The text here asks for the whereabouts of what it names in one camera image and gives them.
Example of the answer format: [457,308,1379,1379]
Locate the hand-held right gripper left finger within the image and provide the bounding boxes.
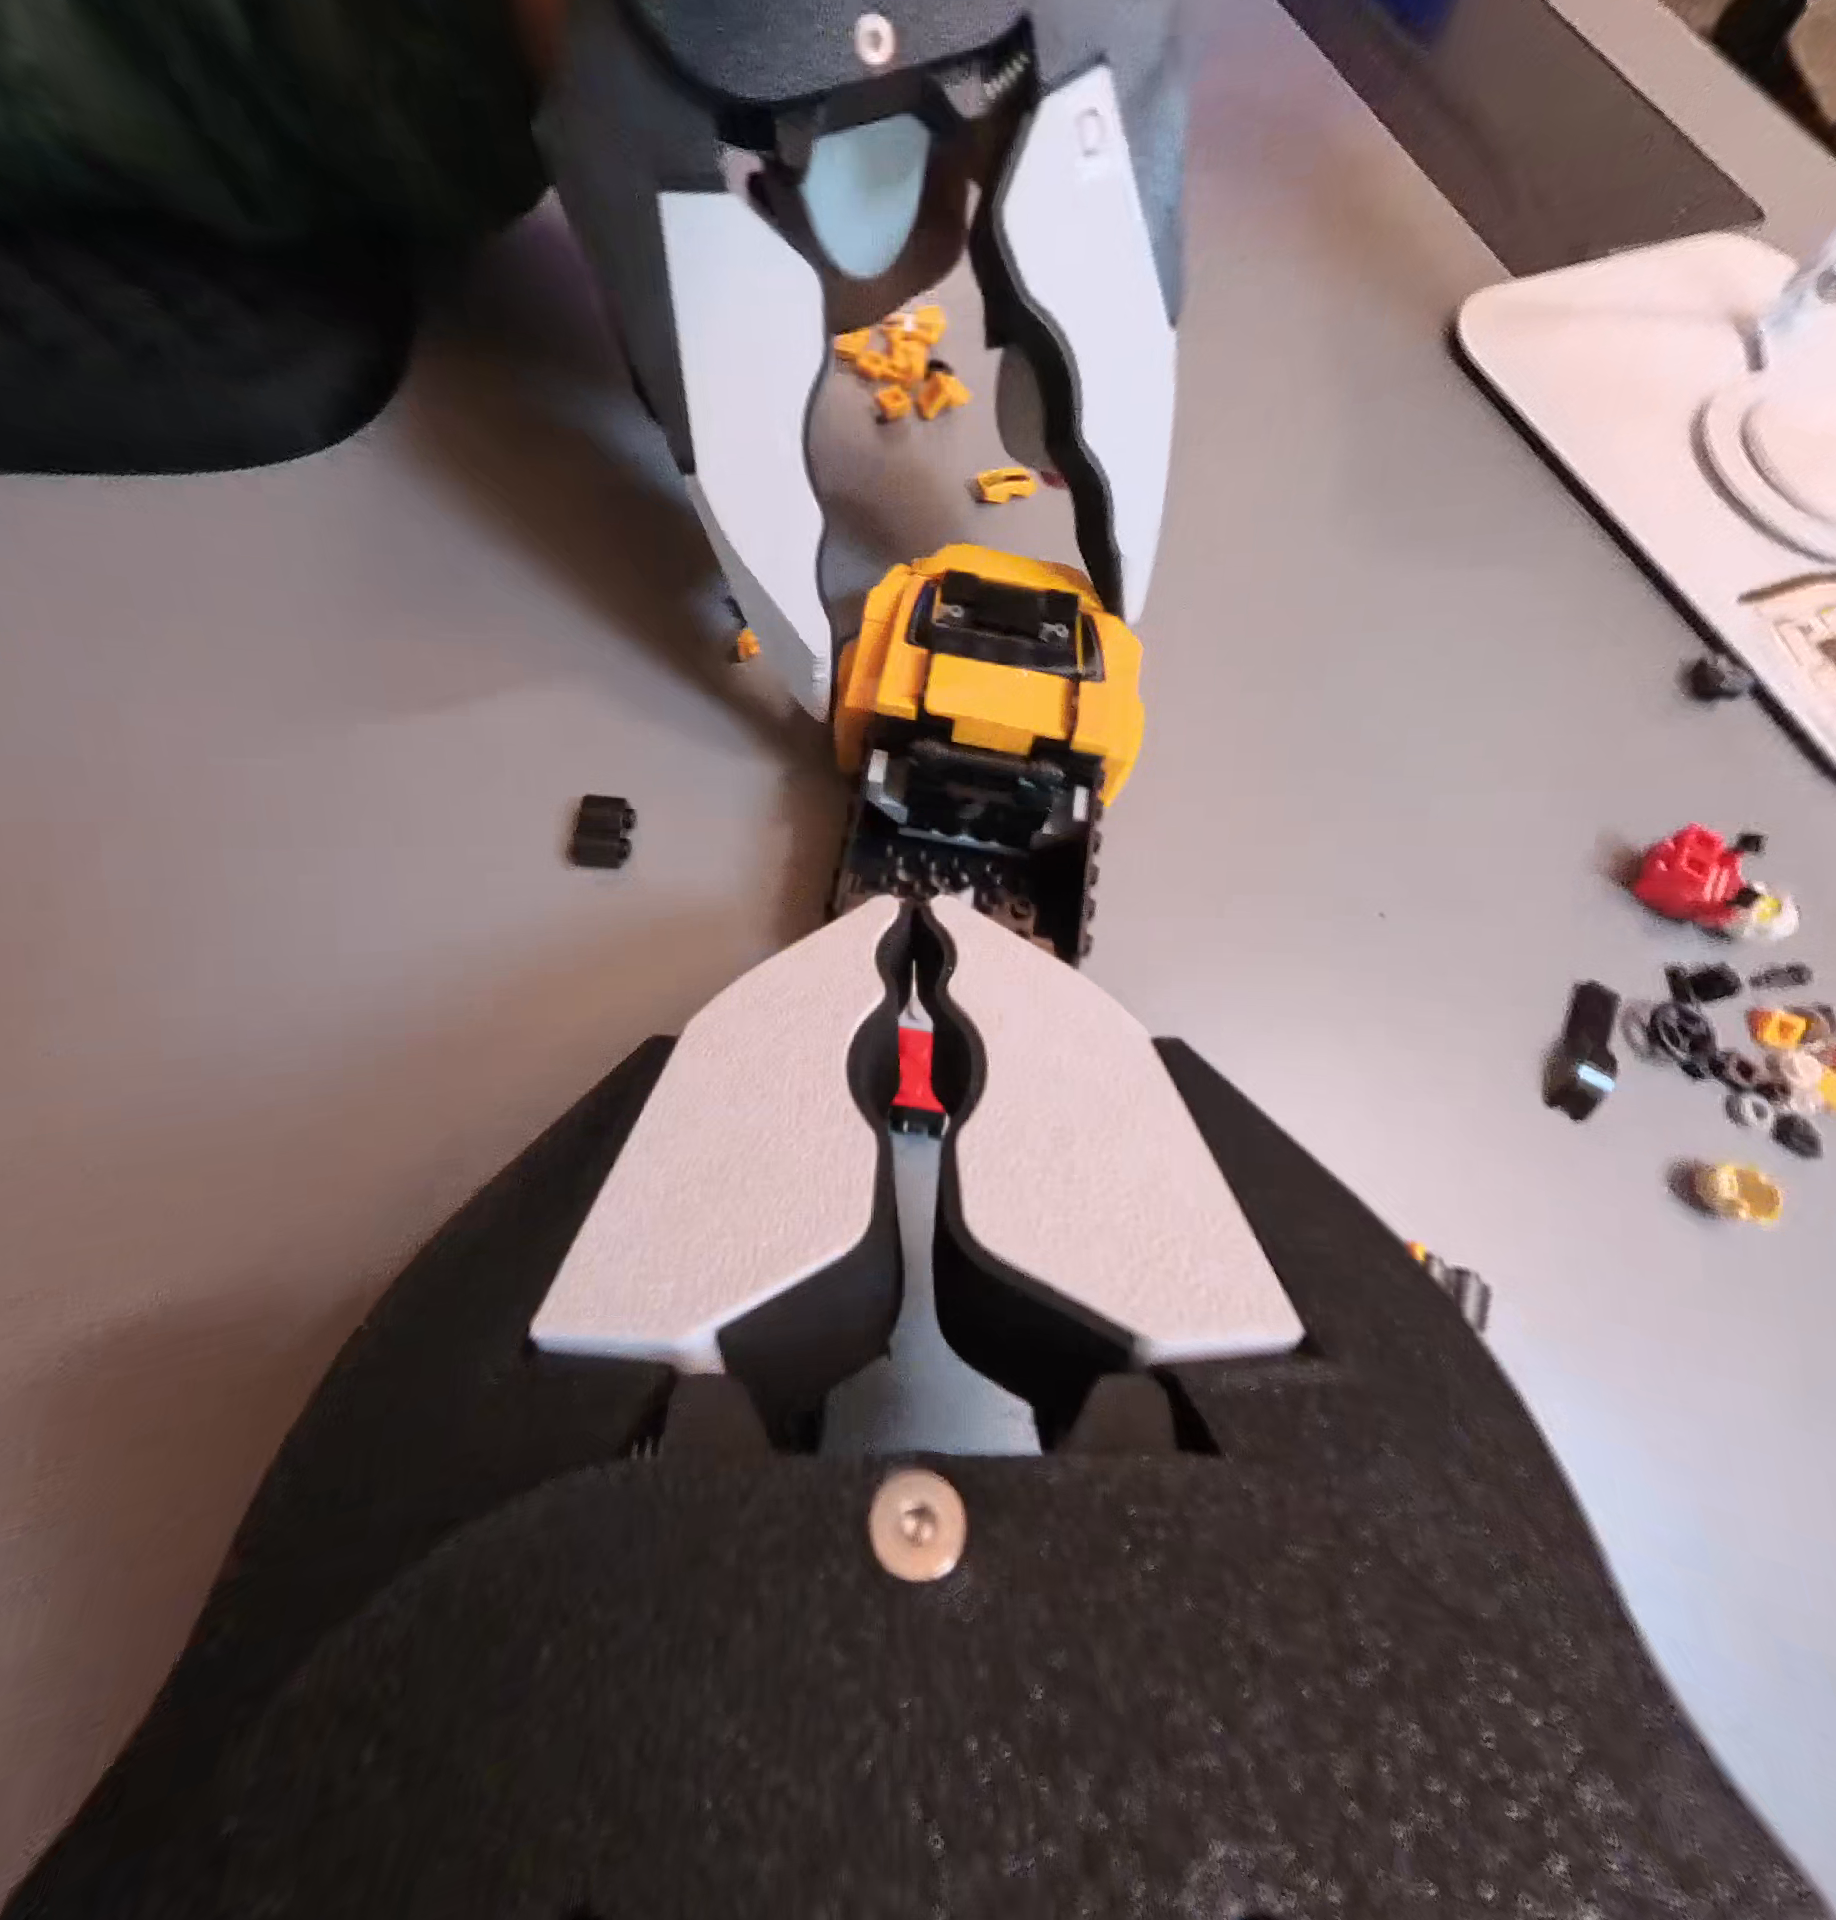
[528,895,912,1374]

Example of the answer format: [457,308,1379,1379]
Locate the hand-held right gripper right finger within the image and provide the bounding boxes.
[930,895,1308,1368]

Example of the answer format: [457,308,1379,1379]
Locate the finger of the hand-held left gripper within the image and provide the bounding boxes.
[978,65,1178,623]
[655,186,839,722]

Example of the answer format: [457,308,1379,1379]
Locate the orange lego pieces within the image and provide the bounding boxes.
[730,306,1044,665]

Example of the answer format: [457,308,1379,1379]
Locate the yellow black lego car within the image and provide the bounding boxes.
[824,542,1148,1141]

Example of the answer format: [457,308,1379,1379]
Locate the black orange lego subassembly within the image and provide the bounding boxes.
[1404,1236,1495,1334]

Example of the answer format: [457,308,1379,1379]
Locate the black lego arch piece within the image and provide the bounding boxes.
[1545,982,1622,1119]

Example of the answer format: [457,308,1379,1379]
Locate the tan round lego piece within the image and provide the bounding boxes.
[1674,1157,1788,1229]

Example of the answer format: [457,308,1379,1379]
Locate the red lego seat piece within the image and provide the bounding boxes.
[1630,823,1802,939]

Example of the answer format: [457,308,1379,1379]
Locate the pile of small lego parts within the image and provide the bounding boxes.
[1622,960,1836,1157]

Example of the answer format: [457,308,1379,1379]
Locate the lego sticker sheet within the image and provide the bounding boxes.
[1742,569,1836,751]

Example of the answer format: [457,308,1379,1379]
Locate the white stand base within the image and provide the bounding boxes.
[1458,232,1836,798]

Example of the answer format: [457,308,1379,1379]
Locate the metal stand rod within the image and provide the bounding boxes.
[1751,179,1836,361]

